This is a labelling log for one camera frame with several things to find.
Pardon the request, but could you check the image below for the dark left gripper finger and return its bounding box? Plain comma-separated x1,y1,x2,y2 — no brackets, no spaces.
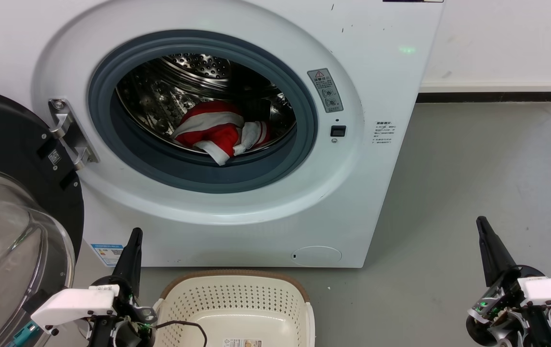
129,228,143,295
112,228,138,288

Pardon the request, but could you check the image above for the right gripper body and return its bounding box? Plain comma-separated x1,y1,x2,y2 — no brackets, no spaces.
466,264,551,347

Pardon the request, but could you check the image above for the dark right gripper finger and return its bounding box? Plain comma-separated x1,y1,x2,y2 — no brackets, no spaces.
482,217,518,280
477,217,502,287

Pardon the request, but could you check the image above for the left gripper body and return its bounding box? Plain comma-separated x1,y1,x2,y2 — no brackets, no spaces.
88,277,157,347

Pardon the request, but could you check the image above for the red and white garment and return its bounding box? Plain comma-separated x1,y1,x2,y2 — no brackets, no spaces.
172,100,272,166

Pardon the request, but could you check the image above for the cream perforated laundry basket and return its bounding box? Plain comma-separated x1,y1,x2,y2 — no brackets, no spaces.
153,270,315,347

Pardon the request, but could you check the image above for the stainless steel washing machine drum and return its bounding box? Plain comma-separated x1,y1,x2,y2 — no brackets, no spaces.
116,53,297,156

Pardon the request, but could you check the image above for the washing machine door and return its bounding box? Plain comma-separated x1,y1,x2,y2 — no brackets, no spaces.
0,86,85,347

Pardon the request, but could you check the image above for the blue energy label sticker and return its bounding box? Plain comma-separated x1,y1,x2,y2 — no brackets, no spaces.
90,243,124,267

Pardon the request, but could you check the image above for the grey rubber door gasket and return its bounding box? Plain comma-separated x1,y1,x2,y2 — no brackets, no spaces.
88,30,318,194

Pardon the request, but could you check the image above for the teal connector plug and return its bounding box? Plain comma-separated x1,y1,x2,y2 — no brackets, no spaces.
8,322,40,346

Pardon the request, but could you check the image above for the white front-load washing machine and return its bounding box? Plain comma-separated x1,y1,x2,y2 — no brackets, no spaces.
0,0,446,268

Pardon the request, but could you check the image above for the metal door hinge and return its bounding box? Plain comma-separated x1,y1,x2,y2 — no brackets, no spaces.
48,99,99,171

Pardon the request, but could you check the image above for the white text sticker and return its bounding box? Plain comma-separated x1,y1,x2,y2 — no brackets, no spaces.
373,120,396,145

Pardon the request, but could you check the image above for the white and black baseboard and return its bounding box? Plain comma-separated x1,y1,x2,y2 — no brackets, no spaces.
416,80,551,103

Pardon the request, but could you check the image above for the round white filter cover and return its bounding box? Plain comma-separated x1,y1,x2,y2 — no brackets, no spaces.
291,246,342,267

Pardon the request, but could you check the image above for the grey warning sticker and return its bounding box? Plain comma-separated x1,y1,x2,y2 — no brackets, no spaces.
307,68,344,114

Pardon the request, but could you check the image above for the thin black cable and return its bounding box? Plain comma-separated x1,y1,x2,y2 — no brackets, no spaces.
153,320,208,347

